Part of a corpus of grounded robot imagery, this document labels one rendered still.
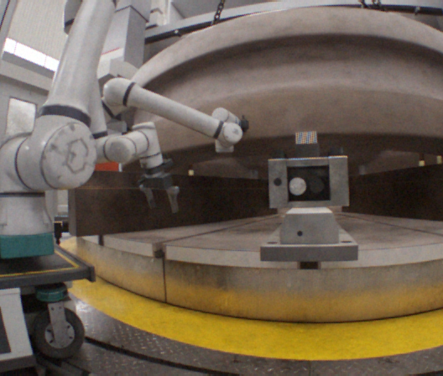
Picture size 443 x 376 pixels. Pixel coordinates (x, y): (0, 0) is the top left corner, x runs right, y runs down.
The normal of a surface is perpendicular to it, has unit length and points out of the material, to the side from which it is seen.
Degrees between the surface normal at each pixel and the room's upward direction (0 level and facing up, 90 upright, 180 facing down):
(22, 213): 68
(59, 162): 97
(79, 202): 90
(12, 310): 90
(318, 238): 90
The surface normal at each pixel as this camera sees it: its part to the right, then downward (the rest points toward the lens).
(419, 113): -0.03, -0.03
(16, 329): 0.73, -0.04
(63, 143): 0.89, 0.04
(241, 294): -0.39, -0.02
